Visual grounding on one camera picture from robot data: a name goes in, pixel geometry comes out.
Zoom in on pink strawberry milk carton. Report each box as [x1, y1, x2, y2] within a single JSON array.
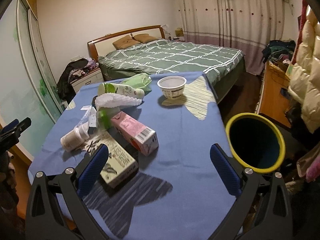
[[111, 112, 159, 156]]

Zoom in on white green milk bottle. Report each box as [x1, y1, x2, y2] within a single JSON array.
[[98, 82, 145, 99]]

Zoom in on light green plastic bag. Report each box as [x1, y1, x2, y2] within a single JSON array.
[[121, 73, 152, 94]]

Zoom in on clear green cap bottle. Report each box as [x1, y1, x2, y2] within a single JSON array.
[[98, 107, 120, 130]]

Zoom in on yellow rimmed dark trash bin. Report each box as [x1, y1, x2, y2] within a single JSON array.
[[225, 113, 286, 173]]

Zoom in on sliding glass wardrobe door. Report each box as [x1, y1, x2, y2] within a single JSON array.
[[1, 0, 64, 160]]

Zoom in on blue patterned tablecloth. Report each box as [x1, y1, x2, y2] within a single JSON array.
[[28, 71, 241, 240]]

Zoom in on white ruffled paper liner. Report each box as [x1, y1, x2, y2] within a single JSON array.
[[95, 93, 142, 108]]

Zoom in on wooden desk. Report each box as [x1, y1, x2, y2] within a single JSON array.
[[255, 61, 291, 130]]

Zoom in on dark clothes pile on nightstand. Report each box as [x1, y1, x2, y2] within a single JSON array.
[[57, 57, 97, 103]]

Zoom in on white bedside nightstand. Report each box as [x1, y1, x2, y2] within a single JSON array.
[[71, 67, 104, 93]]

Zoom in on white yogurt cup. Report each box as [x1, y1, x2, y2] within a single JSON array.
[[157, 76, 187, 99]]

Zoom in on bed with green plaid duvet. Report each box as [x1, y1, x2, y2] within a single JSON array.
[[98, 39, 245, 101]]

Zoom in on cream puffer jacket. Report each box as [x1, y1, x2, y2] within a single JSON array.
[[288, 6, 320, 133]]

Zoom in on wooden headboard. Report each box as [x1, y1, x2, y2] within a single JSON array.
[[87, 25, 165, 61]]

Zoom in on clothes pile on desk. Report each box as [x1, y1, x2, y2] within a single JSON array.
[[262, 40, 296, 63]]

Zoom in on brown left pillow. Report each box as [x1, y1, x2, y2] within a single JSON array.
[[112, 35, 140, 50]]

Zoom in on brown pillow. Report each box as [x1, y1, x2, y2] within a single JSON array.
[[112, 35, 140, 50], [133, 34, 159, 43]]

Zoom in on brown right pillow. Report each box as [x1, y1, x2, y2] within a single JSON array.
[[133, 34, 159, 43]]

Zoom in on yellow tissue box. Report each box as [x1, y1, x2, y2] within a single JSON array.
[[175, 28, 184, 37]]

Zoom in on pink white striped curtain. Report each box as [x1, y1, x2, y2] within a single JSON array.
[[175, 0, 284, 75]]

